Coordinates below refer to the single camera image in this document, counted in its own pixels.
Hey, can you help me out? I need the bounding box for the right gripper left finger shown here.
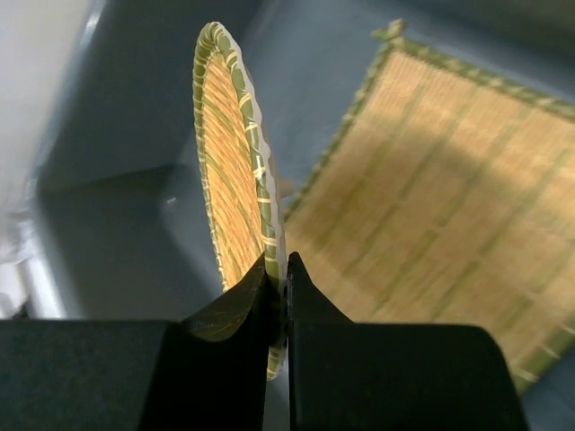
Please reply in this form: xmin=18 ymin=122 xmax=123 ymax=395
xmin=1 ymin=260 xmax=272 ymax=430

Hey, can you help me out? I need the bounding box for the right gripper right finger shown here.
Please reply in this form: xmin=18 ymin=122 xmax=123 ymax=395
xmin=287 ymin=253 xmax=527 ymax=431

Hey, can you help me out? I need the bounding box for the green-rimmed round bamboo tray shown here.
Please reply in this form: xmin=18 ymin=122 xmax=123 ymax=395
xmin=191 ymin=21 xmax=288 ymax=382

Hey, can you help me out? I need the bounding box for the grey plastic bin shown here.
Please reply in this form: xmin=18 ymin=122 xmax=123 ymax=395
xmin=1 ymin=1 xmax=574 ymax=430

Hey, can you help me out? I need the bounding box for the square bamboo mat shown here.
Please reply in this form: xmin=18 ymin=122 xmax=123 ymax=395
xmin=286 ymin=20 xmax=574 ymax=391

